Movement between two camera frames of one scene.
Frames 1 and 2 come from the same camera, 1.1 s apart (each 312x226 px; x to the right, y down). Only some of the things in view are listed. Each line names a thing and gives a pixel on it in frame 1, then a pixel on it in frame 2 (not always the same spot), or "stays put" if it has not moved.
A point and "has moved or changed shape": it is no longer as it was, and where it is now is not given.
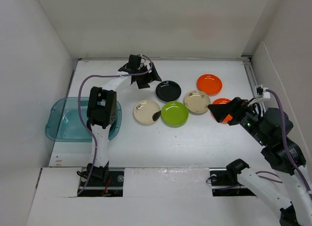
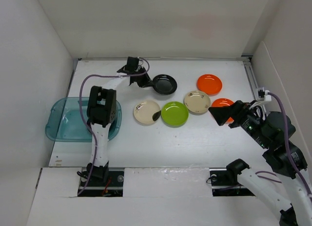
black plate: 168,91 has moved or changed shape
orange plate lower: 222,101 stays put
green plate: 174,114 stays put
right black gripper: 235,108 stays put
